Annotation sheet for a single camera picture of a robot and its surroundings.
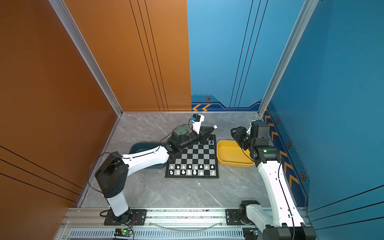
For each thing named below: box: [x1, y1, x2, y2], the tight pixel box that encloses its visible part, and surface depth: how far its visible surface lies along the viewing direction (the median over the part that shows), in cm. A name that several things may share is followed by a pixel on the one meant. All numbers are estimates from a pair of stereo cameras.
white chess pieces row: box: [169, 164, 216, 176], surface depth 89 cm
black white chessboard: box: [165, 134, 219, 179], surface depth 89 cm
